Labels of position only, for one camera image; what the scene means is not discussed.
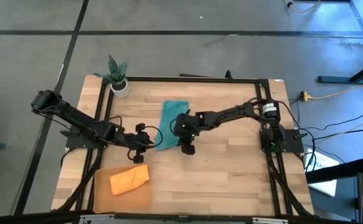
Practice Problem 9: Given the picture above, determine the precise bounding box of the beige cable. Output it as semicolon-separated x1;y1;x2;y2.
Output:
316;112;363;146

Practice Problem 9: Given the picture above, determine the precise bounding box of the white cardboard box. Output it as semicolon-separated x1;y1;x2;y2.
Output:
302;147;340;197

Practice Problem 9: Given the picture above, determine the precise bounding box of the black power cable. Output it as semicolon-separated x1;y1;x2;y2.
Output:
293;112;363;131

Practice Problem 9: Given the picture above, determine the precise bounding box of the black bracket with bar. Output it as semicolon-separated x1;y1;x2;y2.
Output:
179;70;233;80

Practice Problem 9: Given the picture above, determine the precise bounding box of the black desk leg frame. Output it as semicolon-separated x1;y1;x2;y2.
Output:
317;0;363;85

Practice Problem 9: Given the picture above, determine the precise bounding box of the black left arm cable bundle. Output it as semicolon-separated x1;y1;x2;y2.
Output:
56;148;105;212

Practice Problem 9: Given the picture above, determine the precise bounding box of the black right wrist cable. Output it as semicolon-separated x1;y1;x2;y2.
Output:
169;108;191;138

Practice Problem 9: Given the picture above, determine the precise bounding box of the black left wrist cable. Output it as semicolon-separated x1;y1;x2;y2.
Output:
126;123;164;156

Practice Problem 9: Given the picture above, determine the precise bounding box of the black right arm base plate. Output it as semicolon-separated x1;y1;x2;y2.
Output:
260;128;305;154

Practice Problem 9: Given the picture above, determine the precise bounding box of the orange microfiber towel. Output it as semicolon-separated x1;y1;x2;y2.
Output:
109;164;150;197

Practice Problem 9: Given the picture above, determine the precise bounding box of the wooden tray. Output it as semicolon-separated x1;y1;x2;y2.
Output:
93;164;153;214

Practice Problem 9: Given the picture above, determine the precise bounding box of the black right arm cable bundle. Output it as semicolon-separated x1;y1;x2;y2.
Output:
267;152;313;217

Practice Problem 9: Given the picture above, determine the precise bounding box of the green plant in white pot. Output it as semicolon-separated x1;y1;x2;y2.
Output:
93;54;131;99

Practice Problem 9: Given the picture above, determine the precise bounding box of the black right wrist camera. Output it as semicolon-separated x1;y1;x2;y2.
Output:
181;142;196;156

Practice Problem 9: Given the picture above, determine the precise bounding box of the yellow cable with black plug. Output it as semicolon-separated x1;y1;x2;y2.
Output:
283;0;322;14

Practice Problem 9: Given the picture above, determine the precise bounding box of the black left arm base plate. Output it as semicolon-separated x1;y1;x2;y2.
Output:
65;127;110;149

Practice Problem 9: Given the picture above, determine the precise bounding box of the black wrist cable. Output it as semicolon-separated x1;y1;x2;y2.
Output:
126;123;164;156
169;108;191;138

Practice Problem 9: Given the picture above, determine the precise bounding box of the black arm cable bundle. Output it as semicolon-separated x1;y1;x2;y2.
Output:
267;152;313;217
56;148;105;212

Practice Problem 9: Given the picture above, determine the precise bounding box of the black table beam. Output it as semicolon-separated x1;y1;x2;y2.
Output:
305;157;363;184

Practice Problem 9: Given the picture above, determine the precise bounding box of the black camera stand beam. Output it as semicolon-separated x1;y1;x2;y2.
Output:
0;210;356;224

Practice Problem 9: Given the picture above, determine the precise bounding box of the teal microfiber towel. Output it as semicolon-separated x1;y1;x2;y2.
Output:
154;100;191;152

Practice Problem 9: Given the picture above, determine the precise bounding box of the yellow extension cable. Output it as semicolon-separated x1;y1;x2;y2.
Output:
299;85;363;102

